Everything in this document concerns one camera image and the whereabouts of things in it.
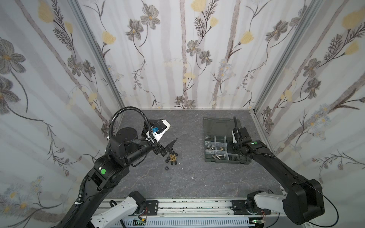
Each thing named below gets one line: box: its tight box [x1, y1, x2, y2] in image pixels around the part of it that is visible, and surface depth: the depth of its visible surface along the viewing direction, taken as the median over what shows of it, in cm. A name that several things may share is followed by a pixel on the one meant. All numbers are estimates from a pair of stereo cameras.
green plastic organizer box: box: [202, 117, 252, 165], surface depth 95 cm
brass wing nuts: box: [169, 153, 178, 162], surface depth 94 cm
